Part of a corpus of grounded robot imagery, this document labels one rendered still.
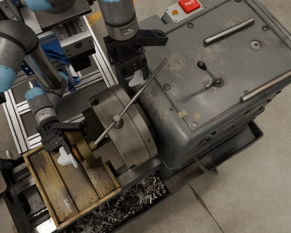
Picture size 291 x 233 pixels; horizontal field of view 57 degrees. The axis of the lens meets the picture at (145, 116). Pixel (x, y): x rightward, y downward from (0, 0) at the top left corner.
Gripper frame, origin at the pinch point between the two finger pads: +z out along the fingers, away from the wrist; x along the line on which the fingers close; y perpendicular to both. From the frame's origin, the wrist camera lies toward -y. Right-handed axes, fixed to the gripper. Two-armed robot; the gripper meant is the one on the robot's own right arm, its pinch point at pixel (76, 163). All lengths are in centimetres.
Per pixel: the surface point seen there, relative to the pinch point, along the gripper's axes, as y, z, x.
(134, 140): -21.5, 6.5, 12.2
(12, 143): 52, -72, -108
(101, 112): -16.8, -6.4, 15.4
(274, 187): -102, 61, -108
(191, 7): -64, -24, 19
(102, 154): -9.8, 2.4, 2.4
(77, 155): -2.1, -1.5, 3.3
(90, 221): 14, 16, -49
